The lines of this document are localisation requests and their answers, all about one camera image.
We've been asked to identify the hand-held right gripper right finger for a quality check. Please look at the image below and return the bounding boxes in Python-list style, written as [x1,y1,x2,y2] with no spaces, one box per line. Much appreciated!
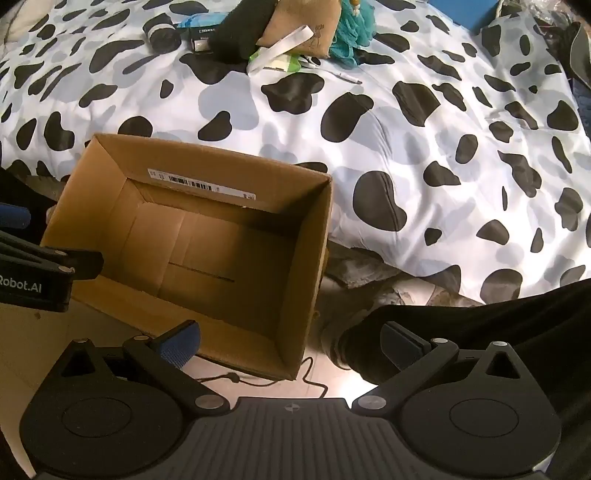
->
[353,322,525,414]

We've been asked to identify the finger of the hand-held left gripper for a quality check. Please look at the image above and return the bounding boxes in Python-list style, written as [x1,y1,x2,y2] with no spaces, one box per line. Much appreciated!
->
[0,230,105,280]
[0,203,31,230]

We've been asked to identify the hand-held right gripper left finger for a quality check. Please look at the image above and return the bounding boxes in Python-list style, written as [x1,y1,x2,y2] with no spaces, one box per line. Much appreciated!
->
[61,320,229,415]

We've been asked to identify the brown cardboard box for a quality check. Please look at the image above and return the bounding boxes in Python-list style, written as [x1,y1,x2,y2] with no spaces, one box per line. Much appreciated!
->
[41,133,334,382]

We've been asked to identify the black packet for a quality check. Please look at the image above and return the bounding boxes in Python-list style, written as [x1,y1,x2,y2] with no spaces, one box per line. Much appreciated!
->
[187,25,223,53]

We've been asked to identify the person's leg black pants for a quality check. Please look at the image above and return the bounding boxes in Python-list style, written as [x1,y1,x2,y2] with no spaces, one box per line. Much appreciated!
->
[331,277,591,480]

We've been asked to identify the cow print blanket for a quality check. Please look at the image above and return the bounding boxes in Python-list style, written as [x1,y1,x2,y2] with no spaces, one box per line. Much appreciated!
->
[0,0,591,308]

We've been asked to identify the black white rolled cloth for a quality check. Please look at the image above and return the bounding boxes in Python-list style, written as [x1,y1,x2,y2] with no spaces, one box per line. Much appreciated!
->
[142,13,182,53]

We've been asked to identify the blue wet wipes pack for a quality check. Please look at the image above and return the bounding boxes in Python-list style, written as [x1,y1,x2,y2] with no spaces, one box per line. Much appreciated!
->
[178,10,227,30]

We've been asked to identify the green tissue pack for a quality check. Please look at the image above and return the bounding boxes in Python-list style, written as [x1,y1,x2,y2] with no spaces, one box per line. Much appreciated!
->
[249,48,304,75]

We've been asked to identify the teal bath loofah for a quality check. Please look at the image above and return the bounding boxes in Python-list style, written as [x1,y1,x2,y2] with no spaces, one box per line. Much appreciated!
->
[329,0,378,64]

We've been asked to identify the cow print pillow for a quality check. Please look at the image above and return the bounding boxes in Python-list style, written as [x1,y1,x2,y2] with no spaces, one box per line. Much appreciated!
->
[479,16,570,88]

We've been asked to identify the brown cloth bag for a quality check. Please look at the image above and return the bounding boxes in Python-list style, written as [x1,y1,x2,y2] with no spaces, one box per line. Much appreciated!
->
[246,0,344,75]

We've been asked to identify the dark bag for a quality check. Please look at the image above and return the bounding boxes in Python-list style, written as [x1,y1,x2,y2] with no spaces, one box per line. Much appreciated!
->
[549,21,591,89]

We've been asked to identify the silver plastic bag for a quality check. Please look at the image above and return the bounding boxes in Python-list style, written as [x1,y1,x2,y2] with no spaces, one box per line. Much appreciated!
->
[505,0,561,25]

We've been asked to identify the thin black floor cable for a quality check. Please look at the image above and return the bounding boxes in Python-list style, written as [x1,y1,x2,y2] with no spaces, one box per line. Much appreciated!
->
[198,357,329,400]

